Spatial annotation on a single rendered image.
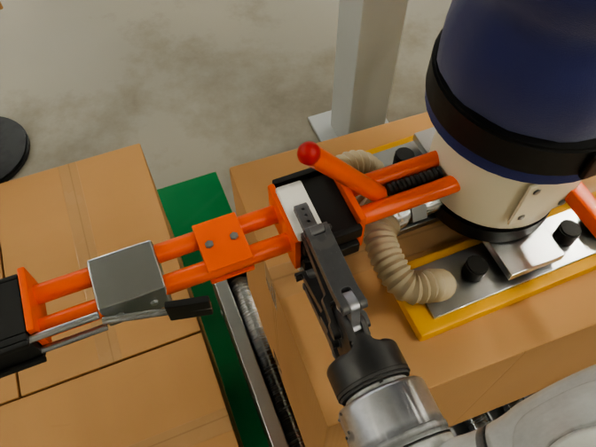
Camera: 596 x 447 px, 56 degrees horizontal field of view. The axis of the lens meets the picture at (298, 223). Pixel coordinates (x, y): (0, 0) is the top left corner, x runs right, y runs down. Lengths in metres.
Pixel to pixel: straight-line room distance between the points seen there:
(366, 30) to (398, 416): 1.49
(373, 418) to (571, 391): 0.16
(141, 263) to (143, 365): 0.71
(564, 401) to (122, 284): 0.41
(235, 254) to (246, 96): 1.91
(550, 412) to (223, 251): 0.34
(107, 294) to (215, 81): 2.02
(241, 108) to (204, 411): 1.49
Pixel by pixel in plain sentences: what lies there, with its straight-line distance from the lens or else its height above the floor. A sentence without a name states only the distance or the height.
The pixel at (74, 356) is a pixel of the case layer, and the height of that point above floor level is 0.54.
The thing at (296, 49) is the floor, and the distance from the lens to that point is 2.69.
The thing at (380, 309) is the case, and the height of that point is 1.08.
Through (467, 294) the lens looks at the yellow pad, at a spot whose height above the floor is 1.10.
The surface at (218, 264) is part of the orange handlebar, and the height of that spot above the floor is 1.22.
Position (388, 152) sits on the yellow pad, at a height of 1.10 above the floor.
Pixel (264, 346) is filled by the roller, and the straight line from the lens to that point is 1.26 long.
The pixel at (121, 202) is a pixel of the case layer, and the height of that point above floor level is 0.54.
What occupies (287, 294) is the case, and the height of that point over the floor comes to 1.08.
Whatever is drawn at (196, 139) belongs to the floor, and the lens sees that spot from 2.34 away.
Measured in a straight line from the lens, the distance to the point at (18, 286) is 0.63.
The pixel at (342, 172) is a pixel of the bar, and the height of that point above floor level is 1.28.
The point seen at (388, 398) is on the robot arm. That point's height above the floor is 1.25.
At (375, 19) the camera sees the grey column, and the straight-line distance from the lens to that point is 1.85.
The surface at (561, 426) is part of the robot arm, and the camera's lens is 0.43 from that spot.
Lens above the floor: 1.73
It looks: 57 degrees down
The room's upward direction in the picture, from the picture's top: straight up
